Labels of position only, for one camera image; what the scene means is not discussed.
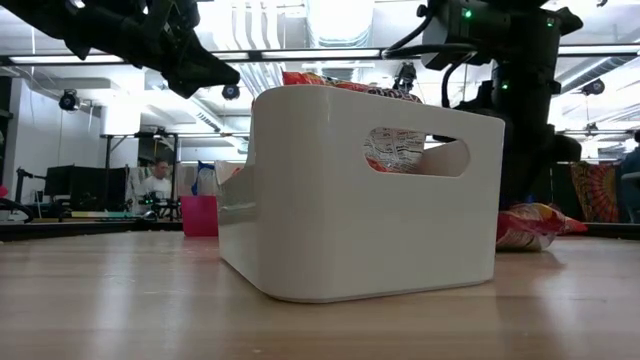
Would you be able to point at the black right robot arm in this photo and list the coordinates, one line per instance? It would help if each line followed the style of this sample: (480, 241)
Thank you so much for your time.
(525, 45)

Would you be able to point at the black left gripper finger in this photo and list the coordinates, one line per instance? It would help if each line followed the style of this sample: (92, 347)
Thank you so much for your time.
(195, 72)

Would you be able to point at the white LED light bar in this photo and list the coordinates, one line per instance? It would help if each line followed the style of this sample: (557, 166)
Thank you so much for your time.
(65, 59)
(320, 52)
(600, 50)
(230, 53)

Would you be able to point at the black desk monitors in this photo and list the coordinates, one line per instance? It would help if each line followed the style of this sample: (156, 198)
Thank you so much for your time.
(85, 180)

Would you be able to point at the person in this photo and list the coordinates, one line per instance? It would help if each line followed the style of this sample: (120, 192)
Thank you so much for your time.
(157, 182)
(632, 165)

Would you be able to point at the red Maruchan noodle packet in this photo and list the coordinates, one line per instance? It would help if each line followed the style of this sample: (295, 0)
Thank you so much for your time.
(525, 230)

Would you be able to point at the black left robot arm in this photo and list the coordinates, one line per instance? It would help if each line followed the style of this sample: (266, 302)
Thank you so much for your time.
(35, 15)

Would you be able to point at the white plastic bin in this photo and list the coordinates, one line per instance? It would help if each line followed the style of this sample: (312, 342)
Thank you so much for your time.
(350, 225)

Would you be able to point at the black ceiling-mounted camera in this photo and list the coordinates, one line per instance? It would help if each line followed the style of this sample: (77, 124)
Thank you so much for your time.
(405, 75)
(69, 99)
(230, 91)
(593, 87)

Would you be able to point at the patterned orange tapestry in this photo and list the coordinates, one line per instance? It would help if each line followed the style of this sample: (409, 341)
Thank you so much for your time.
(595, 190)

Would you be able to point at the red plastic bin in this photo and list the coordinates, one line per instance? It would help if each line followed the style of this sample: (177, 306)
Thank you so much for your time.
(199, 217)

